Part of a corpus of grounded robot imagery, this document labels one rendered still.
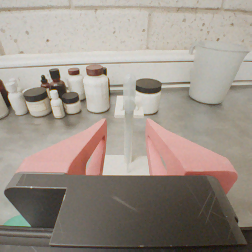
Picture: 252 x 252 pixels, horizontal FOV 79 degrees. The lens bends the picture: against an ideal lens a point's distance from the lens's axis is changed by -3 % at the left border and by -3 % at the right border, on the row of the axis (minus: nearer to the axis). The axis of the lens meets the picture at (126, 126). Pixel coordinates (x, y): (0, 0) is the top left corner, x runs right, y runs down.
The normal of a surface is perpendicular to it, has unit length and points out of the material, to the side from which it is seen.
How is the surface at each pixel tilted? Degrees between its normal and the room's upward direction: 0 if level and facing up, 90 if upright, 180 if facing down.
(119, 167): 0
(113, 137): 0
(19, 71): 90
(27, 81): 90
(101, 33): 90
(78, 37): 90
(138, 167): 0
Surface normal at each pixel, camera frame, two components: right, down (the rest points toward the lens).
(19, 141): 0.00, -0.81
